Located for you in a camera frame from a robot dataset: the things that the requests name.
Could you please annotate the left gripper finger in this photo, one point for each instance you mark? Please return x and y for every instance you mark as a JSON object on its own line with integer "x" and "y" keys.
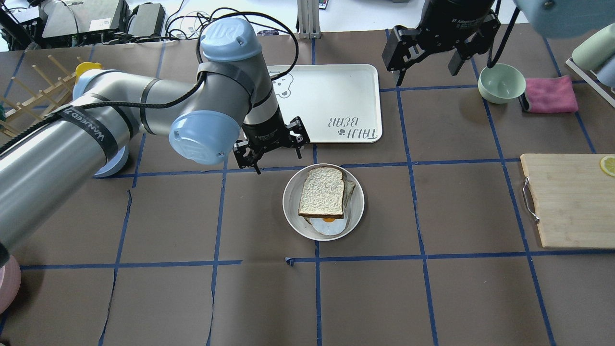
{"x": 298, "y": 136}
{"x": 248, "y": 154}

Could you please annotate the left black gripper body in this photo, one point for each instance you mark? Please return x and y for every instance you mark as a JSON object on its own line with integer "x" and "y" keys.
{"x": 263, "y": 133}

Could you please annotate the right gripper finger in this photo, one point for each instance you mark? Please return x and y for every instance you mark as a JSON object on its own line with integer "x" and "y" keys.
{"x": 480, "y": 43}
{"x": 402, "y": 51}

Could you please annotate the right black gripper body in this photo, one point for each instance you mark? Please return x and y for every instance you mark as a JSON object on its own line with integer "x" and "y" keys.
{"x": 449, "y": 29}

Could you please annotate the cream round plate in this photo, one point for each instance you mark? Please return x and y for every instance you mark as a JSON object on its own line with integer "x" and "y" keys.
{"x": 291, "y": 197}

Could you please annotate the bread slice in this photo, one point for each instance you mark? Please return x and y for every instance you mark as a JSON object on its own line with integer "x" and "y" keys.
{"x": 349, "y": 187}
{"x": 323, "y": 194}

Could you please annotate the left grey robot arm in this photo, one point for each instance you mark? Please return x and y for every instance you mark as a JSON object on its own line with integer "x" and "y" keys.
{"x": 231, "y": 108}

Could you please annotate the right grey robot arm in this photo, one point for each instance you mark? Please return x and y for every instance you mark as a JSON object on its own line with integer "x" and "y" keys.
{"x": 551, "y": 18}

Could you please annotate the bread slice on plate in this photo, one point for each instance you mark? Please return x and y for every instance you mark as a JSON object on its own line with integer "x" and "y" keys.
{"x": 349, "y": 187}

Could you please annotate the green bowl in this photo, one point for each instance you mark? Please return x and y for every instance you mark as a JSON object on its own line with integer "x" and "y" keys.
{"x": 501, "y": 84}

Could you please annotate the cream bear tray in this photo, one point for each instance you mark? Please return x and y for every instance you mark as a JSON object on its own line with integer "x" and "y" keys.
{"x": 338, "y": 104}

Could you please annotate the pink cloth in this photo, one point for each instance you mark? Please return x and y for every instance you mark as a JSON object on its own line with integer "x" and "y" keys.
{"x": 549, "y": 95}

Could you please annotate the fried egg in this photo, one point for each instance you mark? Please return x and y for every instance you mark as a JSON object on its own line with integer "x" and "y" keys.
{"x": 328, "y": 226}

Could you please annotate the green mug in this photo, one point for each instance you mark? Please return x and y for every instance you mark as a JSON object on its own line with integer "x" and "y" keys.
{"x": 596, "y": 50}

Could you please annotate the blue bowl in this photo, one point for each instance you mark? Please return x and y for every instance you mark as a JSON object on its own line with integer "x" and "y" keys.
{"x": 114, "y": 165}

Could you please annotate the lemon slice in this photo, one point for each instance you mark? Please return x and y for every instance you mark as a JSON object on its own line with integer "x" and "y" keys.
{"x": 607, "y": 165}

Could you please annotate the wooden cutting board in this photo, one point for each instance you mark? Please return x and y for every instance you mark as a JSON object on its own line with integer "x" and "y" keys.
{"x": 571, "y": 198}

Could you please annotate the yellow cup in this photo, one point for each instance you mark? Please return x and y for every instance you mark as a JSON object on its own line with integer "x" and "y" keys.
{"x": 85, "y": 67}

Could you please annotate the wooden rack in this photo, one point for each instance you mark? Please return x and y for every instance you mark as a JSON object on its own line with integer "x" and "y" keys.
{"x": 34, "y": 84}

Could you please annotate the black equipment boxes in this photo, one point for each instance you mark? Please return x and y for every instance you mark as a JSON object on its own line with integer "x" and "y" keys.
{"x": 74, "y": 23}

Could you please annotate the pink bowl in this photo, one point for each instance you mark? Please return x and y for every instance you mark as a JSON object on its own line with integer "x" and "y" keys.
{"x": 10, "y": 281}

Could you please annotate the aluminium frame post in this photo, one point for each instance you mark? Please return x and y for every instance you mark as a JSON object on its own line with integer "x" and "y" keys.
{"x": 309, "y": 19}

